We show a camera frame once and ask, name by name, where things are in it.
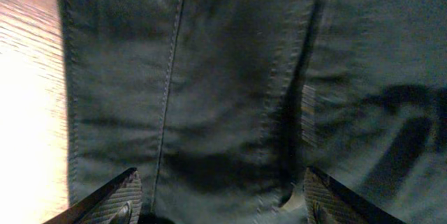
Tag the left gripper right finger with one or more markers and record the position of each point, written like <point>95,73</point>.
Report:
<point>329,202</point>

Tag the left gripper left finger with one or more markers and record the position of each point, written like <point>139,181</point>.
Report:
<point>117,202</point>

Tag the dark green shorts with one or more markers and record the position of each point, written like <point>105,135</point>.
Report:
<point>223,105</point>

